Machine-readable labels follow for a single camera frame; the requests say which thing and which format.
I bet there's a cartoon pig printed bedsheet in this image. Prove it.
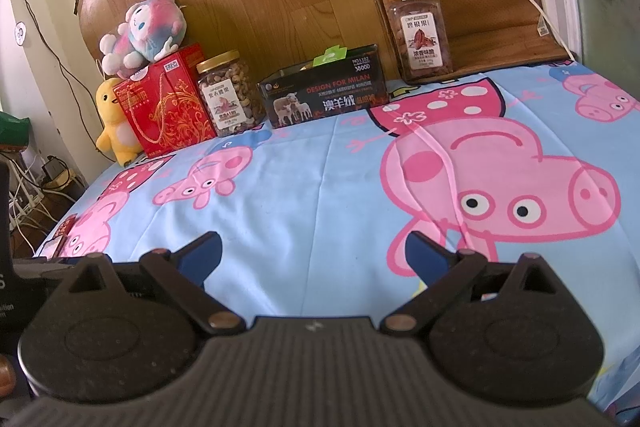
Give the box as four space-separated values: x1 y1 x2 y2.
34 59 640 414

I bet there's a green bag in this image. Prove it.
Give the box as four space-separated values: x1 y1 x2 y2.
0 111 32 152

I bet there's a tangle of cables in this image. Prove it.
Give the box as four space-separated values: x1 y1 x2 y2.
0 151 91 258

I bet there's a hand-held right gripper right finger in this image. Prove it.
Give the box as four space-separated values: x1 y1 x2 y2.
380 231 562 336

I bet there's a small red packet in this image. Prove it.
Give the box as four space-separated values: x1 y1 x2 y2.
37 214 78 259

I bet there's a black printed cardboard box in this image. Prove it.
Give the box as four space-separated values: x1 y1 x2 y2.
257 44 391 130

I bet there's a cashew jar with gold lid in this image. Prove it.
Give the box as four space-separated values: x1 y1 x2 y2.
195 50 267 138

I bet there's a yellow duck plush toy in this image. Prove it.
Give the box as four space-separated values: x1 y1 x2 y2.
95 79 147 168

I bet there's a brown seat cushion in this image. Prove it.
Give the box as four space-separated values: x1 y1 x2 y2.
374 0 575 84

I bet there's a red gift box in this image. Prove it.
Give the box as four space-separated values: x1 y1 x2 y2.
112 44 219 158

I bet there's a pecan jar with gold lid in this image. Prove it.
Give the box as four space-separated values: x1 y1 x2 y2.
387 0 455 84

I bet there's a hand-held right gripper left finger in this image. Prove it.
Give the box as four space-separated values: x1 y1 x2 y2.
64 231 247 336

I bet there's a black wall cable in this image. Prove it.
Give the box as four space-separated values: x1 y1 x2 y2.
7 0 108 100

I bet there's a pink and blue plush toy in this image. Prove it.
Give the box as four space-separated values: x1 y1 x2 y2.
98 0 189 78

